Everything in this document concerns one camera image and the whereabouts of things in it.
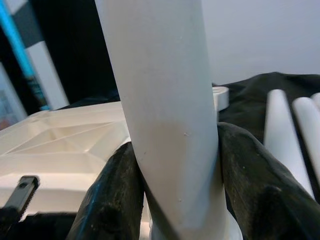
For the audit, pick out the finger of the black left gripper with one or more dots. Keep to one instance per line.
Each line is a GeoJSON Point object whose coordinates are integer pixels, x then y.
{"type": "Point", "coordinates": [23, 192]}

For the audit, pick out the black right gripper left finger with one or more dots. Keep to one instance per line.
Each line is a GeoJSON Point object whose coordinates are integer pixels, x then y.
{"type": "Point", "coordinates": [112, 200]}

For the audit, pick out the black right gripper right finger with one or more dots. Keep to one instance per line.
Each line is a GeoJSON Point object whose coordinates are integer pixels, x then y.
{"type": "Point", "coordinates": [262, 195]}

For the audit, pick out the white plastic table top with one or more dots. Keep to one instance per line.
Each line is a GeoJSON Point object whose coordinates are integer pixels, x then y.
{"type": "Point", "coordinates": [50, 155]}

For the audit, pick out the black plastic sheet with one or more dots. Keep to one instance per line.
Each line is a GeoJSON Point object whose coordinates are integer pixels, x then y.
{"type": "Point", "coordinates": [250, 95]}

